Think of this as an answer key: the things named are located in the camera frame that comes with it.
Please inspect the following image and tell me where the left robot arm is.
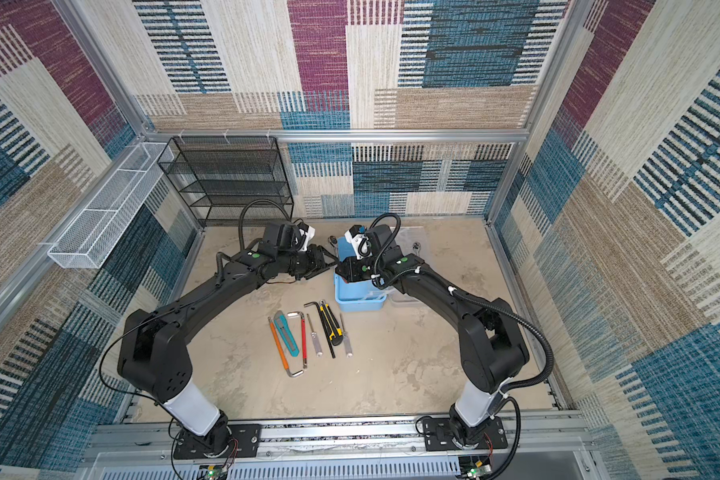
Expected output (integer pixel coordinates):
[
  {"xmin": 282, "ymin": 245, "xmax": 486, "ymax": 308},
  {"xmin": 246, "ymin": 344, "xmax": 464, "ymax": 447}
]
[{"xmin": 115, "ymin": 214, "xmax": 338, "ymax": 458}]

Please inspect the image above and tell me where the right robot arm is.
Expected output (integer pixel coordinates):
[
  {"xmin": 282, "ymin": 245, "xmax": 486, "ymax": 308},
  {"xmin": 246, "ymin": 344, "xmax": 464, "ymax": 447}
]
[{"xmin": 336, "ymin": 213, "xmax": 555, "ymax": 449}]

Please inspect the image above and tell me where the teal utility knife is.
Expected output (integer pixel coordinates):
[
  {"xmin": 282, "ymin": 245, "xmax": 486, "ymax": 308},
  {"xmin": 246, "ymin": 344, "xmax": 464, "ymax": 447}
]
[{"xmin": 273, "ymin": 311, "xmax": 300, "ymax": 357}]

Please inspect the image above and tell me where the yellow black utility knife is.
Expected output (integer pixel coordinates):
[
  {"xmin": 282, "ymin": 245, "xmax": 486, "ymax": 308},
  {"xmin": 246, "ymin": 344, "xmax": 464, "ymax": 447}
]
[{"xmin": 320, "ymin": 301, "xmax": 344, "ymax": 346}]

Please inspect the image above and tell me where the long black hex key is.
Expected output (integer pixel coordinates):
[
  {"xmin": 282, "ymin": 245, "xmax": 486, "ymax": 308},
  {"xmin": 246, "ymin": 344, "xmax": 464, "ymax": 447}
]
[{"xmin": 304, "ymin": 302, "xmax": 336, "ymax": 359}]

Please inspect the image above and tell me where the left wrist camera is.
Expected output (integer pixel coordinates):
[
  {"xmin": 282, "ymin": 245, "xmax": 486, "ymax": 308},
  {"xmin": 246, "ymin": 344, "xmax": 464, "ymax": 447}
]
[{"xmin": 295, "ymin": 222, "xmax": 316, "ymax": 252}]

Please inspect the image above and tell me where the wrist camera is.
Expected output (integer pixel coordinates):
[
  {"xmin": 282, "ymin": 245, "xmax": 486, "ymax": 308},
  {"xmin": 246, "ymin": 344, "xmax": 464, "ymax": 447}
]
[
  {"xmin": 344, "ymin": 225, "xmax": 372, "ymax": 260},
  {"xmin": 295, "ymin": 222, "xmax": 316, "ymax": 252}
]

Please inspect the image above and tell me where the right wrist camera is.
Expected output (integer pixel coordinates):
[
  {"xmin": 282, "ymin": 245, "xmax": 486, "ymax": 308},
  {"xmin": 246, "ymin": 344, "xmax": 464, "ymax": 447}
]
[{"xmin": 344, "ymin": 225, "xmax": 372, "ymax": 260}]

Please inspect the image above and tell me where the red handled hex key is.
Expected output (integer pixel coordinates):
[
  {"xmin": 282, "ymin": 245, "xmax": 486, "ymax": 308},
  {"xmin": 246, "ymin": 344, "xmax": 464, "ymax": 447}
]
[{"xmin": 286, "ymin": 311, "xmax": 308, "ymax": 378}]

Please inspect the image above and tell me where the orange handled hex key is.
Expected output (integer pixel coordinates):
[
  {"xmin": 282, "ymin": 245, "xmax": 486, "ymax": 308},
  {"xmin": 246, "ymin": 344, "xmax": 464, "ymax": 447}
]
[{"xmin": 268, "ymin": 317, "xmax": 291, "ymax": 375}]

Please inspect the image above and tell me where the small clear handled screwdriver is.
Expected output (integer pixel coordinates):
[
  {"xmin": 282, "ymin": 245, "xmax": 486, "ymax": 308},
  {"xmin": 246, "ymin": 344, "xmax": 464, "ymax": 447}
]
[{"xmin": 306, "ymin": 314, "xmax": 323, "ymax": 357}]

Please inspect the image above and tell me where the black wire mesh shelf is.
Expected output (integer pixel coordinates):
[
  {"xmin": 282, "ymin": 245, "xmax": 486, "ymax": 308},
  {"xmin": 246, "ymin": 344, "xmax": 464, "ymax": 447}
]
[{"xmin": 157, "ymin": 136, "xmax": 294, "ymax": 227}]

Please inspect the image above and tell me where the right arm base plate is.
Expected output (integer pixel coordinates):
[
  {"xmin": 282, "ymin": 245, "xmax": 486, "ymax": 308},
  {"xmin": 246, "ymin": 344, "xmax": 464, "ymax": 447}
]
[{"xmin": 414, "ymin": 415, "xmax": 509, "ymax": 451}]

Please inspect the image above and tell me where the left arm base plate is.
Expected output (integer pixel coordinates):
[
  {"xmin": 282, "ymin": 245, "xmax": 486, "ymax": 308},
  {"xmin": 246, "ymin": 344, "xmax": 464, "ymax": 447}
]
[{"xmin": 172, "ymin": 424, "xmax": 262, "ymax": 460}]

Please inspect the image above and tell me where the white wire mesh basket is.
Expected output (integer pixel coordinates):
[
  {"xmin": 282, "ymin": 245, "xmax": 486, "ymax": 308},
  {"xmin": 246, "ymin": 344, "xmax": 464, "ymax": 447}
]
[{"xmin": 48, "ymin": 142, "xmax": 165, "ymax": 269}]

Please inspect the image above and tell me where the aluminium front rail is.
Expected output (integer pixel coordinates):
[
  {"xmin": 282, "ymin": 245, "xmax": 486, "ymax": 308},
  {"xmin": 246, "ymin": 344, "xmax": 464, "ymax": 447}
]
[{"xmin": 75, "ymin": 411, "xmax": 608, "ymax": 479}]

